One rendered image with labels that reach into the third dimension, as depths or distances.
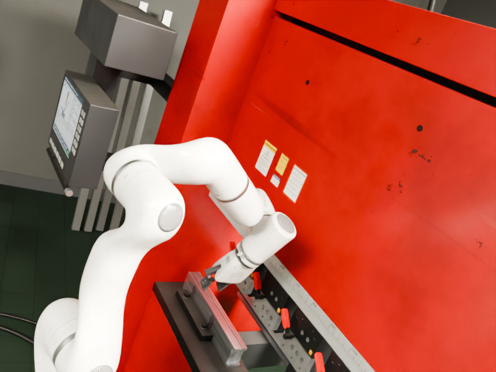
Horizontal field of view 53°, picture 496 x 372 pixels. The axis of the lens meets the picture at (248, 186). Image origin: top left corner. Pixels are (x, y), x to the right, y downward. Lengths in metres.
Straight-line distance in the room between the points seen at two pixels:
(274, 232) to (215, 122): 0.88
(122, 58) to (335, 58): 0.81
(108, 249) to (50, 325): 0.25
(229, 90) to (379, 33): 0.72
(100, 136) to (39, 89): 2.50
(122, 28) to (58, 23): 2.45
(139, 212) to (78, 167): 1.19
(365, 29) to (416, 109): 0.33
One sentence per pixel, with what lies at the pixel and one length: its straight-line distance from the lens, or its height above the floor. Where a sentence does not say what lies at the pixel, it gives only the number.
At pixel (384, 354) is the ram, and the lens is 1.44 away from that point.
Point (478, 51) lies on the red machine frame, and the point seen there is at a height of 2.24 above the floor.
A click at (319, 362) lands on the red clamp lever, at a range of 1.57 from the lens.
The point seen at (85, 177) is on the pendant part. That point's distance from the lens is 2.14.
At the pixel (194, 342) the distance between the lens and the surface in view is 2.12.
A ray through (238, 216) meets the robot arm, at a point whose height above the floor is 1.70.
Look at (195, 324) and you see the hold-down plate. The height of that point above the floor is 0.90.
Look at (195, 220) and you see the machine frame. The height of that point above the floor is 1.21.
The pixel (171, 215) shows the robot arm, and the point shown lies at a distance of 0.94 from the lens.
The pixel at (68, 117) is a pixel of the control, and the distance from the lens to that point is 2.28.
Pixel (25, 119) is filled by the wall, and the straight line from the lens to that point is 4.63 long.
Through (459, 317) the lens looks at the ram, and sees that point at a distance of 1.30.
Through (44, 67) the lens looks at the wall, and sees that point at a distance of 4.49.
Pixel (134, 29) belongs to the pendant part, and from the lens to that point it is 2.00.
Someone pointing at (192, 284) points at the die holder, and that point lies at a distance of 2.30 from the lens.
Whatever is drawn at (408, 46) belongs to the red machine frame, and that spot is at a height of 2.20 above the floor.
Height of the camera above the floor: 2.16
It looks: 19 degrees down
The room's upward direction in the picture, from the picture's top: 22 degrees clockwise
